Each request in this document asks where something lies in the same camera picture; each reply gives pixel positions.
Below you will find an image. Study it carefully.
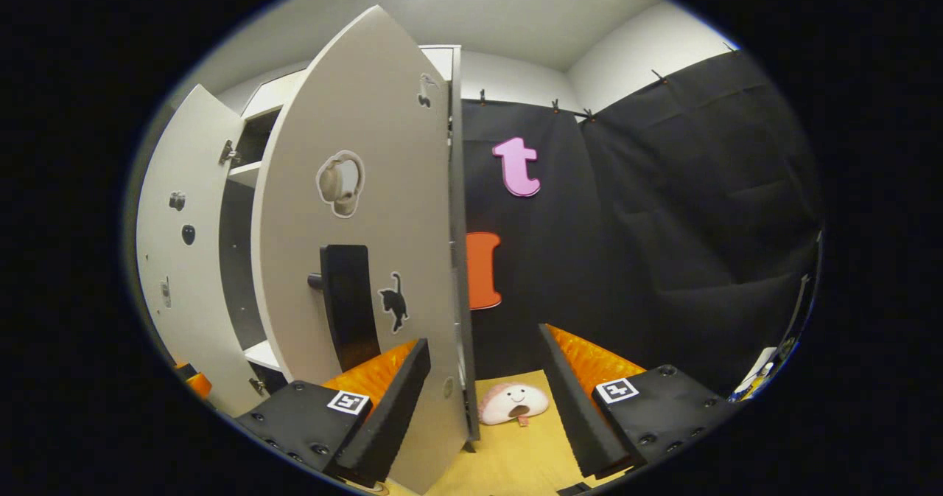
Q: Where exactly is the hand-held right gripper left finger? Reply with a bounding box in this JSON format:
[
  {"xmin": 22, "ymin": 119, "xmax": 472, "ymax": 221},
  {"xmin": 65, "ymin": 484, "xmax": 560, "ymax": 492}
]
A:
[{"xmin": 234, "ymin": 338, "xmax": 432, "ymax": 489}]

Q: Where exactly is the black door handle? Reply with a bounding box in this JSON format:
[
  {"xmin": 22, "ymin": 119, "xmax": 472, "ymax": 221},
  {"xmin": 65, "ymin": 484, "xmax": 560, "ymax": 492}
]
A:
[{"xmin": 307, "ymin": 244, "xmax": 382, "ymax": 374}]

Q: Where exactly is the white door with headphones sticker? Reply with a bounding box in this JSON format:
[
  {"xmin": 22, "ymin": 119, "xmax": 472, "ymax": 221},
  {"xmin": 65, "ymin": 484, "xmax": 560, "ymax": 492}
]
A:
[{"xmin": 250, "ymin": 5, "xmax": 472, "ymax": 496}]

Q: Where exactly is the white door with camera sticker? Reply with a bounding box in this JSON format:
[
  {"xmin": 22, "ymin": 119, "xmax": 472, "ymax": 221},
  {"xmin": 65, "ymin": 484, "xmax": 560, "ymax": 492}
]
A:
[{"xmin": 136, "ymin": 84, "xmax": 270, "ymax": 418}]

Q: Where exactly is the white cabinet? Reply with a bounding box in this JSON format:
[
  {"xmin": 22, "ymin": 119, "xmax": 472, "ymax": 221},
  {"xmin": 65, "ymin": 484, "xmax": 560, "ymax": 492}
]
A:
[{"xmin": 217, "ymin": 44, "xmax": 481, "ymax": 453}]

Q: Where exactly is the white board with coloured items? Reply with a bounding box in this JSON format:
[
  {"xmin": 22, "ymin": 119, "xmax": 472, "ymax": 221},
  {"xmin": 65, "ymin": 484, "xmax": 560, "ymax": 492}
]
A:
[{"xmin": 732, "ymin": 338, "xmax": 798, "ymax": 403}]

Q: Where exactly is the white pink smiling plush toy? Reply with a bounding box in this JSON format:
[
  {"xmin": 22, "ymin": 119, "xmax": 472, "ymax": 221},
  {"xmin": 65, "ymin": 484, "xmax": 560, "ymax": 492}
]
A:
[{"xmin": 477, "ymin": 381, "xmax": 551, "ymax": 428}]

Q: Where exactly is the black backdrop cloth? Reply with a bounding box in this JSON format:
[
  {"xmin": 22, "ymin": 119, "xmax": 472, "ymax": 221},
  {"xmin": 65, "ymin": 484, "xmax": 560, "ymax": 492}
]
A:
[{"xmin": 460, "ymin": 49, "xmax": 824, "ymax": 402}]

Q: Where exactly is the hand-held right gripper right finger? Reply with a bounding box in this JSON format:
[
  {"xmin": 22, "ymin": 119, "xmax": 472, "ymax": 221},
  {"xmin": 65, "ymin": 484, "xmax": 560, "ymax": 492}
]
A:
[{"xmin": 538, "ymin": 324, "xmax": 743, "ymax": 481}]

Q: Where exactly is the white cabinet shelf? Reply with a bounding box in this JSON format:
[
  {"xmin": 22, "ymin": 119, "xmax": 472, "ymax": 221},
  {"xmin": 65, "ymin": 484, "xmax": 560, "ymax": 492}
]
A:
[{"xmin": 226, "ymin": 160, "xmax": 264, "ymax": 189}]

